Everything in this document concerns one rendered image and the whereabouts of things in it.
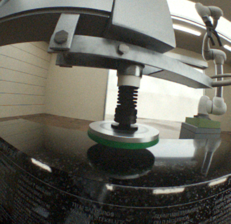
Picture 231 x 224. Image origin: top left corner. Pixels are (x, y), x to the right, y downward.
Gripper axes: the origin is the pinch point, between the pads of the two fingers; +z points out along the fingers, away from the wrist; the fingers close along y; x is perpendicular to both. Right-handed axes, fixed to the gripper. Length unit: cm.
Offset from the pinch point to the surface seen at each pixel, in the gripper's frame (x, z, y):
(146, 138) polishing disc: 30, 30, 90
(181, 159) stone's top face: 33, 38, 82
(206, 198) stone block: 47, 39, 84
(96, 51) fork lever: 27, 7, 95
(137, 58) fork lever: 24, 11, 85
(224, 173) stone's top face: 45, 40, 76
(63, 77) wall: -538, -112, 285
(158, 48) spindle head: 23, 9, 77
